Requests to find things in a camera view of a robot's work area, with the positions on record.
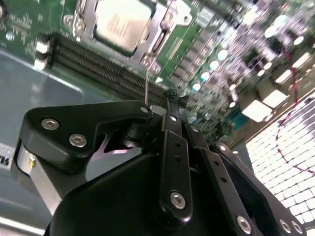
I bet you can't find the metal locking lever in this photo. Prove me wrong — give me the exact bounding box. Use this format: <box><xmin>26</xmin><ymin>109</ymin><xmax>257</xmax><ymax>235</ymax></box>
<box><xmin>144</xmin><ymin>68</ymin><xmax>150</xmax><ymax>106</ymax></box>

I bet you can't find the silver CPU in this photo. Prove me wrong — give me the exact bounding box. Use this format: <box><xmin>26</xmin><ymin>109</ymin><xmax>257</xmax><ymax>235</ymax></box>
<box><xmin>93</xmin><ymin>0</ymin><xmax>153</xmax><ymax>57</ymax></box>

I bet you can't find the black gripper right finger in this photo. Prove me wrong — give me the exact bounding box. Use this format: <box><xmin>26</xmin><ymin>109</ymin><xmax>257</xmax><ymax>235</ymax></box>
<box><xmin>181</xmin><ymin>95</ymin><xmax>308</xmax><ymax>236</ymax></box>

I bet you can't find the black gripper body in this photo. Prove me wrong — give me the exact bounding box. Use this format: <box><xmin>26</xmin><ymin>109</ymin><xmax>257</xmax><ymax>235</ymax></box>
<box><xmin>44</xmin><ymin>120</ymin><xmax>232</xmax><ymax>236</ymax></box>

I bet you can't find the metal socket cover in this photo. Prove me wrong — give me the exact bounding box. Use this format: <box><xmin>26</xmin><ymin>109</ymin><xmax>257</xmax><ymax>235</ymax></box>
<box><xmin>73</xmin><ymin>0</ymin><xmax>173</xmax><ymax>64</ymax></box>

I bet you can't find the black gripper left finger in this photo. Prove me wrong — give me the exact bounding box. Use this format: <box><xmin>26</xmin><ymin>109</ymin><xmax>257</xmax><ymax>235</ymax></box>
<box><xmin>15</xmin><ymin>89</ymin><xmax>193</xmax><ymax>223</ymax></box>

